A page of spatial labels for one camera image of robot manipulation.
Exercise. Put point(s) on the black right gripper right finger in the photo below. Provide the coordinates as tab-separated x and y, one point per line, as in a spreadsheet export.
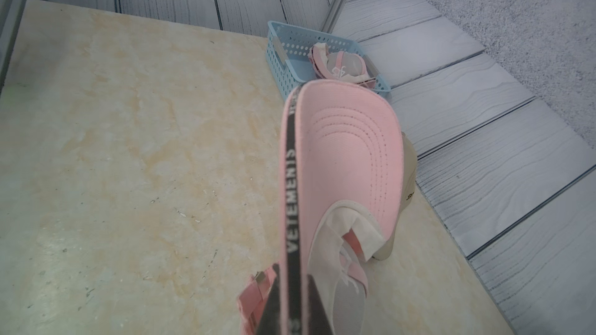
317	321

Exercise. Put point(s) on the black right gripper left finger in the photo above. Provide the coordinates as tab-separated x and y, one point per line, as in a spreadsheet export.
269	288

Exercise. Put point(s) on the pink baseball cap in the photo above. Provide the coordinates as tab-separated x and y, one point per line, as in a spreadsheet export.
340	179
340	66

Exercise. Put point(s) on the beige baseball cap black logo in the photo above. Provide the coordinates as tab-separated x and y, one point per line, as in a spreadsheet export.
407	192

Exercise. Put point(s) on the light blue plastic basket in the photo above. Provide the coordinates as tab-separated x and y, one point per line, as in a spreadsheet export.
287	55

